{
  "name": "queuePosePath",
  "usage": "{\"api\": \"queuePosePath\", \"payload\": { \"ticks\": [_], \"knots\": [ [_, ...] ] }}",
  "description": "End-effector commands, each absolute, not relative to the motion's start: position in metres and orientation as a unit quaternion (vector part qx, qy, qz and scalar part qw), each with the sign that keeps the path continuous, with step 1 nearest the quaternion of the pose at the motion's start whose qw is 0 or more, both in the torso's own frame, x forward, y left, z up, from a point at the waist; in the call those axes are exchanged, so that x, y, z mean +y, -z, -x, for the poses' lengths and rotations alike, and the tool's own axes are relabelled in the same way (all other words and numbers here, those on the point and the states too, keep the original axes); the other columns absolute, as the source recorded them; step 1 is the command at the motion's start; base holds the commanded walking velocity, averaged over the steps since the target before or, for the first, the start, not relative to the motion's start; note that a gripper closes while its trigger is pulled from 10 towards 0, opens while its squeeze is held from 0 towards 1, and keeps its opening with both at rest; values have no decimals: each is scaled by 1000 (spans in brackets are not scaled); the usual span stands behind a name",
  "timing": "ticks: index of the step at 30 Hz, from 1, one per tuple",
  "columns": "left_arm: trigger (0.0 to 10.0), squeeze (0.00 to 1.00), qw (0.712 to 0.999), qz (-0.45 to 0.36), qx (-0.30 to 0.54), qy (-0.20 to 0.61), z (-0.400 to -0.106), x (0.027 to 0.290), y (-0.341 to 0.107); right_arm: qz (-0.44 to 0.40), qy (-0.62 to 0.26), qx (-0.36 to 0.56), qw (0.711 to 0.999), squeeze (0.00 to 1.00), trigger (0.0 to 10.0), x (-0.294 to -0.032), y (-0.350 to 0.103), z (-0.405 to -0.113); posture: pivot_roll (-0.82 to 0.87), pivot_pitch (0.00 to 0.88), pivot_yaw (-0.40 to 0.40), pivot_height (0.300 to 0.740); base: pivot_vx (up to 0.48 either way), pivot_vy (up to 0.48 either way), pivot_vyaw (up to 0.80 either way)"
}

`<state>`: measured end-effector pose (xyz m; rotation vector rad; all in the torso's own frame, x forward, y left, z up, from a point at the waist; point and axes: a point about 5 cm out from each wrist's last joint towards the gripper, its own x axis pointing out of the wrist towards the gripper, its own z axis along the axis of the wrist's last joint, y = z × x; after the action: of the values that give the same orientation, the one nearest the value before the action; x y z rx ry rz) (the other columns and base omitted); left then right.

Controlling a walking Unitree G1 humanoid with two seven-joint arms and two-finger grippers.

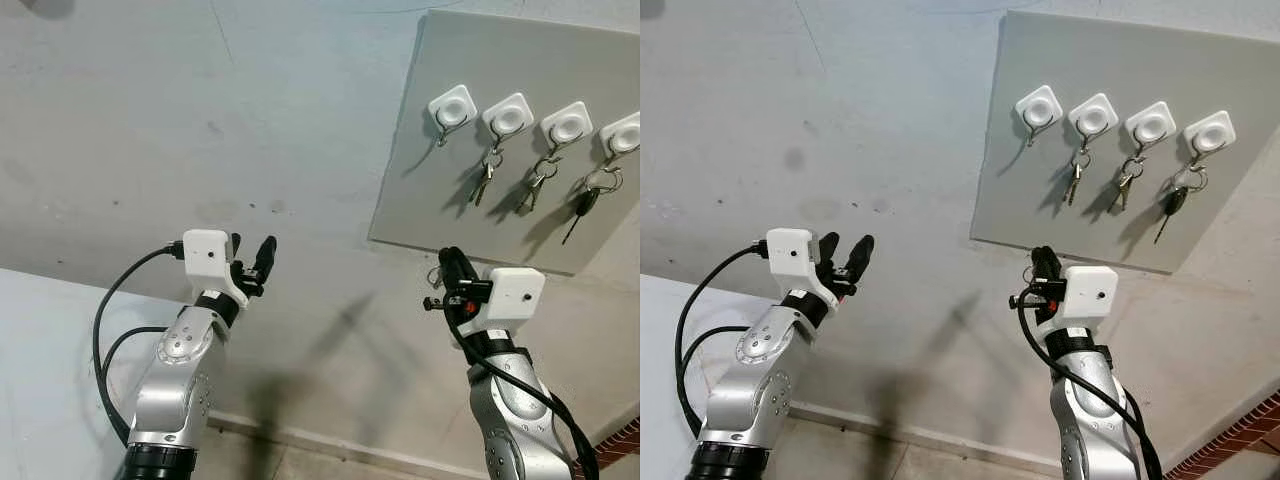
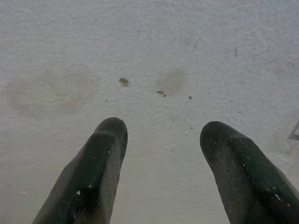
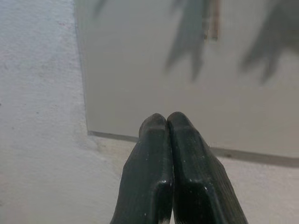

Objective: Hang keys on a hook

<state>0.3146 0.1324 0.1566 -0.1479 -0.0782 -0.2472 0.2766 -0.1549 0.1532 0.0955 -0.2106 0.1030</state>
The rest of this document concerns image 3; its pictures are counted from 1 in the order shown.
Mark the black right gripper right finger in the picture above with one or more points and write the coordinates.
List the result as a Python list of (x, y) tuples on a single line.
[(198, 172)]

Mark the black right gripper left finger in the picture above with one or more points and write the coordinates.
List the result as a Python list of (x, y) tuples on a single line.
[(147, 168)]

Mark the grey wall panel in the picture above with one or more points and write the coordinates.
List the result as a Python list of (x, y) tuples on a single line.
[(187, 81)]

